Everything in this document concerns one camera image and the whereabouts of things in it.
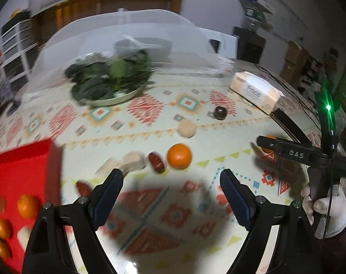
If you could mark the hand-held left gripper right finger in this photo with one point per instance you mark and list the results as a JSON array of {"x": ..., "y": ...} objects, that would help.
[{"x": 235, "y": 202}]

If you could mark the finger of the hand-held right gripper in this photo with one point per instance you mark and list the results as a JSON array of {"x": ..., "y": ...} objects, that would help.
[{"x": 295, "y": 154}]

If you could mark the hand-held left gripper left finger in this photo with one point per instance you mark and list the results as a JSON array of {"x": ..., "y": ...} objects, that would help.
[{"x": 107, "y": 202}]

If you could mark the brown-red dried date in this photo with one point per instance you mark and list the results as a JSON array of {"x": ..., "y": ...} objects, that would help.
[
  {"x": 156, "y": 163},
  {"x": 83, "y": 189}
]

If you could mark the orange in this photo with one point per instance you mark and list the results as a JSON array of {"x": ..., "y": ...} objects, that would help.
[
  {"x": 266, "y": 150},
  {"x": 179, "y": 156}
]

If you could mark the white food chunk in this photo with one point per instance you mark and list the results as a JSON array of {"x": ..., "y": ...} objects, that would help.
[
  {"x": 23, "y": 236},
  {"x": 135, "y": 161},
  {"x": 108, "y": 166}
]

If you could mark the small tangerine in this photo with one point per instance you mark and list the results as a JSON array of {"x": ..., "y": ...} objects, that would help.
[
  {"x": 28, "y": 206},
  {"x": 3, "y": 228},
  {"x": 3, "y": 248}
]

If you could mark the dark purple round fruit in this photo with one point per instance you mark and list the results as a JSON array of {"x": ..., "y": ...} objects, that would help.
[{"x": 220, "y": 113}]

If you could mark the beige-brown food chunk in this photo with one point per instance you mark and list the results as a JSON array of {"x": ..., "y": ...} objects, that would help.
[{"x": 186, "y": 129}]

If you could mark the red tray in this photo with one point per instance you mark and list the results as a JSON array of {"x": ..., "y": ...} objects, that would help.
[{"x": 24, "y": 165}]

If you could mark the person's right hand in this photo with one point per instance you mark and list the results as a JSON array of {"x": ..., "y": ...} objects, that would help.
[{"x": 340, "y": 208}]

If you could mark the patterned tablecloth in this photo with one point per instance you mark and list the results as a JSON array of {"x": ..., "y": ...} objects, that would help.
[{"x": 207, "y": 148}]

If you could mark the tissue pack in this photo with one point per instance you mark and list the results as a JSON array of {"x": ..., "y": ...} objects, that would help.
[{"x": 255, "y": 91}]

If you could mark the cardboard box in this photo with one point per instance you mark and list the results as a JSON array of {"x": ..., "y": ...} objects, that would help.
[{"x": 294, "y": 61}]

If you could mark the pale oval plate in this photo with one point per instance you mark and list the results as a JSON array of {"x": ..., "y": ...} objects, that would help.
[{"x": 118, "y": 100}]

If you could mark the black cabinet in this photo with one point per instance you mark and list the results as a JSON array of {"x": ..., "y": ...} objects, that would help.
[{"x": 250, "y": 47}]

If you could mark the plate of green vegetables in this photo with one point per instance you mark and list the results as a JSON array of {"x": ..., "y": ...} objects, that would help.
[{"x": 98, "y": 80}]

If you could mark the dark blue object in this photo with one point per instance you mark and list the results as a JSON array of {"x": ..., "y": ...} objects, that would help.
[{"x": 12, "y": 108}]

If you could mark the white appliance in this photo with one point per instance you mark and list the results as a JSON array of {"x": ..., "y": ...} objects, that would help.
[{"x": 224, "y": 38}]

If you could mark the large water bottle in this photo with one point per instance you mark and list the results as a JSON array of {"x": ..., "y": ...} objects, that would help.
[{"x": 251, "y": 12}]

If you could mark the grey bowl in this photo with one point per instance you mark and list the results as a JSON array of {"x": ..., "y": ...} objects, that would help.
[{"x": 158, "y": 48}]

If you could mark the white mesh food cover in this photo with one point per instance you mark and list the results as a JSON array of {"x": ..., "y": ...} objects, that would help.
[{"x": 76, "y": 40}]

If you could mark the white drawer unit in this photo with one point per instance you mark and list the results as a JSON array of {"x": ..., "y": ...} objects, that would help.
[{"x": 16, "y": 45}]

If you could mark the brown wooden door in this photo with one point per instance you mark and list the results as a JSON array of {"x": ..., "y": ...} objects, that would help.
[{"x": 76, "y": 14}]

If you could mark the wall poster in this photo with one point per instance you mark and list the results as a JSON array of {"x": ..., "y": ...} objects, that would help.
[{"x": 287, "y": 14}]

